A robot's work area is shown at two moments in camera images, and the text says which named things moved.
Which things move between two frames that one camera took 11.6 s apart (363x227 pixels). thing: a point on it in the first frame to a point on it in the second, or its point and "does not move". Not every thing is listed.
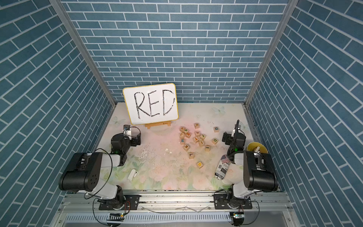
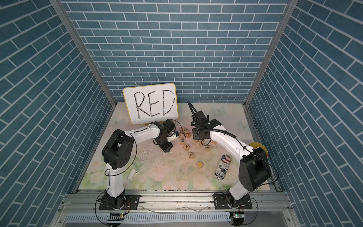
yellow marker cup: x=252 y=146 does not move
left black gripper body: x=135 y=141 to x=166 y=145
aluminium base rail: x=176 y=207 does not move
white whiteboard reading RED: x=151 y=104 does not move
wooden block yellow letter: x=199 y=164 does not move
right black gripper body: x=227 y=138 to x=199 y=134
